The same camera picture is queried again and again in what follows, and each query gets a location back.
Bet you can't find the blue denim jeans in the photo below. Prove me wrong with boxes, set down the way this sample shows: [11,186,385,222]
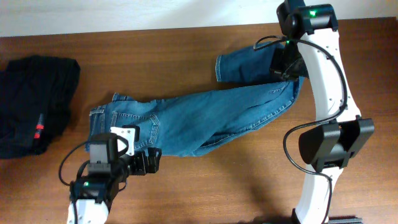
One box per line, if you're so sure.
[90,45,304,157]

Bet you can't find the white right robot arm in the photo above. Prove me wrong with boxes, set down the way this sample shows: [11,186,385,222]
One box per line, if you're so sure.
[270,0,374,223]

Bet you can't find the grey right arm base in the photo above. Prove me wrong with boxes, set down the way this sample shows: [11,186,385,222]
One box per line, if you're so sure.
[327,217,364,224]

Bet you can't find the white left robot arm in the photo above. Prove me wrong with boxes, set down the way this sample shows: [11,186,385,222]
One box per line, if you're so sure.
[67,133,162,224]

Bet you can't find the black fabric bag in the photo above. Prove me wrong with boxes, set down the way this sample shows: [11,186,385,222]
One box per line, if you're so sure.
[1,55,80,159]

